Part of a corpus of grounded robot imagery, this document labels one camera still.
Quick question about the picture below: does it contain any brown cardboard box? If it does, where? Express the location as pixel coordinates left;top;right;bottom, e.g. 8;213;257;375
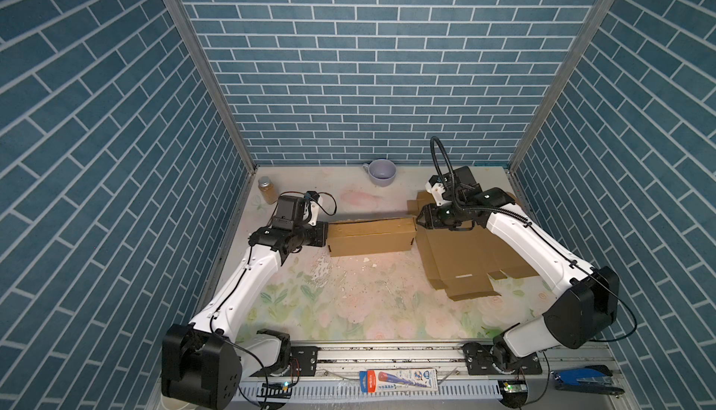
326;217;416;257
415;225;538;301

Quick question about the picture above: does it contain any aluminium corner post left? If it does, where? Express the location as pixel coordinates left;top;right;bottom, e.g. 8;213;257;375
162;0;257;175

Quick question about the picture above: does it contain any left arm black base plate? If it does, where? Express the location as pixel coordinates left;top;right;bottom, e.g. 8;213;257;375
266;345;320;378

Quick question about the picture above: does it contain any blue red white packet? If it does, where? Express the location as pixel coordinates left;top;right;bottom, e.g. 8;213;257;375
359;368;438;394

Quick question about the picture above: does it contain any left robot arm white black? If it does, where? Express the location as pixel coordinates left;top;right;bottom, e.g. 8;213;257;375
160;191;328;409

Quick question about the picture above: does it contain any aluminium corner post right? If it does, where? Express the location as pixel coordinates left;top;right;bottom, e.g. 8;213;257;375
507;0;615;175

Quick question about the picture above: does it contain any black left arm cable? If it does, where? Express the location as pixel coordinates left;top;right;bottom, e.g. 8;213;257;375
209;188;339;408

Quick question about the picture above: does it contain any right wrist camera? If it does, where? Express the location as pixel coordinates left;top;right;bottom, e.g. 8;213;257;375
425;166;482;206

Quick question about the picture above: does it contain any blue black stapler tool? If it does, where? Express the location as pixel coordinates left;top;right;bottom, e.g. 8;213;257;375
553;365;625;396

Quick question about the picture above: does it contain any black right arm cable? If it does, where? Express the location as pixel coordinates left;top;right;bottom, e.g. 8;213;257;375
429;135;639;406

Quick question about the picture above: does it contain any lavender ceramic mug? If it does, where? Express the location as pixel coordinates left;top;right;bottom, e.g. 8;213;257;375
362;158;397;187

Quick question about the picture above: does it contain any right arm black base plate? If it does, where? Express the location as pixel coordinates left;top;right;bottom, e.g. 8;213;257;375
462;342;543;376

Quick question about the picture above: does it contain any aluminium corner post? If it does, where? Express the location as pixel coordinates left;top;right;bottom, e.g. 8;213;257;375
162;0;257;175
507;0;615;175

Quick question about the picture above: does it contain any aluminium front rail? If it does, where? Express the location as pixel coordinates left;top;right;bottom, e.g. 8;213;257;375
224;341;635;409

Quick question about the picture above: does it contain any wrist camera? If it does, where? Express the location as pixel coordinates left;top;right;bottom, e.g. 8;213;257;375
425;166;482;206
303;191;323;227

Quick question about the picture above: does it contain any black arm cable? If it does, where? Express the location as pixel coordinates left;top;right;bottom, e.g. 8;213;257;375
429;135;639;406
209;188;339;408

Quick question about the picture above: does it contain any glass spice jar silver lid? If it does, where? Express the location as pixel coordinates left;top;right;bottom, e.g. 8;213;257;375
257;176;280;205

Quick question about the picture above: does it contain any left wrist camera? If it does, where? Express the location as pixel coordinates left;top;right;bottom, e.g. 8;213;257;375
303;191;323;227

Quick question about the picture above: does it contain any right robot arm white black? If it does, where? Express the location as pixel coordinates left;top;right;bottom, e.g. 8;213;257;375
418;180;620;370

